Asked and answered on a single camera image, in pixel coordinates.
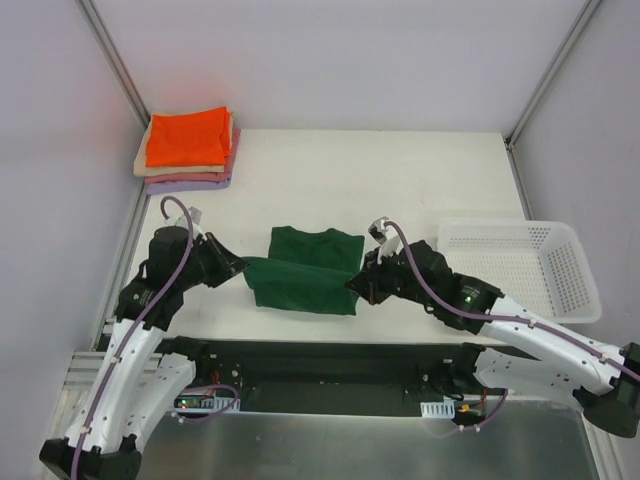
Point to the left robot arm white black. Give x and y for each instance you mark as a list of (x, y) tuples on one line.
[(107, 438)]

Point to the folded beige t-shirt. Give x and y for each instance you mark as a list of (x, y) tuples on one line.
[(142, 162)]

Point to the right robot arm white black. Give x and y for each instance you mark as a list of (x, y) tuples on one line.
[(599, 380)]

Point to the left aluminium corner post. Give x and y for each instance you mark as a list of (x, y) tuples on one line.
[(101, 34)]

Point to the left white cable duct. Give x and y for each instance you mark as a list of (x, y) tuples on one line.
[(199, 404)]

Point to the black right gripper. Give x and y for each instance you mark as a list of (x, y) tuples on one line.
[(377, 278)]

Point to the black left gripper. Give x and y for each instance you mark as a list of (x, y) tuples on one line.
[(213, 258)]

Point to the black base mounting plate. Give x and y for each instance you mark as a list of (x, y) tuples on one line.
[(359, 379)]

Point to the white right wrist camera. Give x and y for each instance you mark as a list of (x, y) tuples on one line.
[(386, 236)]

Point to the white plastic perforated basket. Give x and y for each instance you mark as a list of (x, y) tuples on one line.
[(541, 265)]

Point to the aluminium corner post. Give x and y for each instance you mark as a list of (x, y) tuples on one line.
[(101, 34), (577, 29)]

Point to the folded orange t-shirt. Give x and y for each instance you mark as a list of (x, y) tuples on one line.
[(187, 137)]

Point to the folded lavender t-shirt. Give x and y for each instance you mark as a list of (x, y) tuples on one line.
[(185, 186)]

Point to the dark green t-shirt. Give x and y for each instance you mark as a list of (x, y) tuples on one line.
[(307, 272)]

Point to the folded pink t-shirt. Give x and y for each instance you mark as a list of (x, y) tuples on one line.
[(203, 176)]

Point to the white cable duct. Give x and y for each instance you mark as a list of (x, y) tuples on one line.
[(199, 404), (445, 409)]

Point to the right aluminium corner post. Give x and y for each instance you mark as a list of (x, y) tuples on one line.
[(577, 29)]

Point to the right white cable duct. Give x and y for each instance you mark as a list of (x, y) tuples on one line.
[(445, 409)]

